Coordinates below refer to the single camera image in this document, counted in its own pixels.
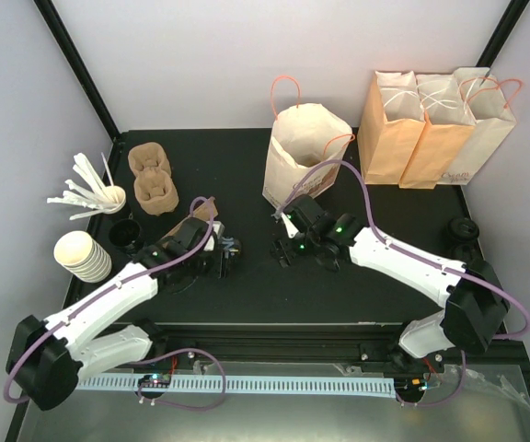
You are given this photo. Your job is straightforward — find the black paper cup stack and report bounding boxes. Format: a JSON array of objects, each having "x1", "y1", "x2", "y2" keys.
[{"x1": 109, "y1": 219, "x2": 145, "y2": 257}]

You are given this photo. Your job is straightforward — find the printed Cream Bear paper bag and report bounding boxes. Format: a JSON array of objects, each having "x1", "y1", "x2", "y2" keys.
[{"x1": 262, "y1": 96, "x2": 354, "y2": 209}]

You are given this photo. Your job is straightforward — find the single black paper cup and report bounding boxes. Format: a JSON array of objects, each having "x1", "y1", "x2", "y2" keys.
[{"x1": 221, "y1": 237, "x2": 234, "y2": 250}]

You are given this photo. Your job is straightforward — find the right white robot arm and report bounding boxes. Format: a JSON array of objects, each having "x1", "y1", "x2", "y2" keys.
[{"x1": 272, "y1": 195, "x2": 510, "y2": 371}]

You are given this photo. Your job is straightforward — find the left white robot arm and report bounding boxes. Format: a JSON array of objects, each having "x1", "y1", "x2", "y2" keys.
[{"x1": 3, "y1": 217, "x2": 242, "y2": 411}]

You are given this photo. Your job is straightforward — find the black coffee lid middle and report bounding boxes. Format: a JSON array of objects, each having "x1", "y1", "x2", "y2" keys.
[{"x1": 449, "y1": 244, "x2": 480, "y2": 263}]

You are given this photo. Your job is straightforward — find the black coffee lid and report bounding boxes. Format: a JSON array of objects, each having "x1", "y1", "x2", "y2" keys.
[
  {"x1": 446, "y1": 217, "x2": 480, "y2": 242},
  {"x1": 449, "y1": 244, "x2": 480, "y2": 263}
]

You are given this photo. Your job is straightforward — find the black coffee lid back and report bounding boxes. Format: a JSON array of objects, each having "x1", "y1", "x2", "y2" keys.
[{"x1": 446, "y1": 217, "x2": 480, "y2": 242}]

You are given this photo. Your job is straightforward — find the back-left pulp cup carrier stack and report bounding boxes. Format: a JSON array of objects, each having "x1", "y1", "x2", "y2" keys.
[{"x1": 128, "y1": 142, "x2": 179, "y2": 215}]

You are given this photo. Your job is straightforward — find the stack of white paper cups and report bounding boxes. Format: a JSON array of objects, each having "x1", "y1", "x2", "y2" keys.
[{"x1": 53, "y1": 230, "x2": 112, "y2": 283}]

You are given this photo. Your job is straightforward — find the left orange paper bag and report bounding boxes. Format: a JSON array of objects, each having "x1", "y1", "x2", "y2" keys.
[{"x1": 357, "y1": 71, "x2": 425, "y2": 185}]

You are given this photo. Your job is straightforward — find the orange paper bag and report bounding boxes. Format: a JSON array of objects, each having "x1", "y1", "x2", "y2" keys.
[
  {"x1": 398, "y1": 75, "x2": 476, "y2": 189},
  {"x1": 357, "y1": 71, "x2": 425, "y2": 185}
]

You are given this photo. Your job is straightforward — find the middle orange paper bag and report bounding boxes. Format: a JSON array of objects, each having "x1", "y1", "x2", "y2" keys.
[{"x1": 398, "y1": 75, "x2": 476, "y2": 189}]

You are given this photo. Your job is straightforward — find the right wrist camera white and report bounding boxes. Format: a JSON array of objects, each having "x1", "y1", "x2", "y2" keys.
[{"x1": 273, "y1": 211, "x2": 300, "y2": 239}]

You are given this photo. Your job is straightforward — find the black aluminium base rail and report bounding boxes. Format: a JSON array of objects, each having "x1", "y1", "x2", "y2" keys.
[{"x1": 39, "y1": 321, "x2": 528, "y2": 374}]

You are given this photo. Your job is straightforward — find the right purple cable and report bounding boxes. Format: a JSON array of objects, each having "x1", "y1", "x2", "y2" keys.
[{"x1": 277, "y1": 158, "x2": 530, "y2": 341}]

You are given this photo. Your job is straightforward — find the light blue cable duct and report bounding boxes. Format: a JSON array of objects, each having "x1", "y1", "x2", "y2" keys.
[{"x1": 76, "y1": 373, "x2": 396, "y2": 399}]

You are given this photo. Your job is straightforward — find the white bag orange handles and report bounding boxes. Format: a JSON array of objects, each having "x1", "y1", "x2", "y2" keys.
[{"x1": 438, "y1": 67, "x2": 524, "y2": 185}]

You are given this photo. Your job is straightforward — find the right black frame post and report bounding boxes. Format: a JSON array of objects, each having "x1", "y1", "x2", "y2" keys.
[{"x1": 476, "y1": 0, "x2": 530, "y2": 68}]

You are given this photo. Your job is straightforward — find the black frame post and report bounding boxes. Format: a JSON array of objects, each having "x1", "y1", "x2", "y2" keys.
[
  {"x1": 476, "y1": 0, "x2": 530, "y2": 68},
  {"x1": 34, "y1": 0, "x2": 121, "y2": 141}
]

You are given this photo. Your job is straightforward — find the left black frame post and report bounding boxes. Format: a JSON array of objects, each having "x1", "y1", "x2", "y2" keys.
[{"x1": 34, "y1": 0, "x2": 121, "y2": 141}]

